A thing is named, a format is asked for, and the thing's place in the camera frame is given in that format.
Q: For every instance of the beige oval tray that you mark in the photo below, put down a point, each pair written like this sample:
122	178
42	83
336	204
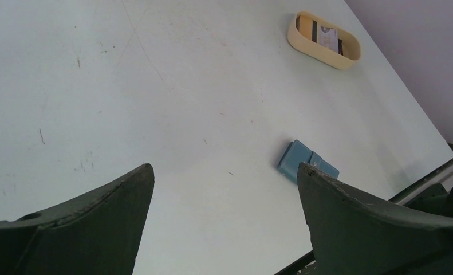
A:
350	48

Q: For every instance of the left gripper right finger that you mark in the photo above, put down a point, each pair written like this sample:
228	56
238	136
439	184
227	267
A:
354	232

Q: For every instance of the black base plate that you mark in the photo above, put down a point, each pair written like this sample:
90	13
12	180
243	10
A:
300	266

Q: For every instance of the white card in tray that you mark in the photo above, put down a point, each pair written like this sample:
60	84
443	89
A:
328	38

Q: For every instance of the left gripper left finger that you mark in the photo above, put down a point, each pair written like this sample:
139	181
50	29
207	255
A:
98	232

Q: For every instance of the blue card holder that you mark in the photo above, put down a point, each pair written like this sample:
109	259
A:
296	153

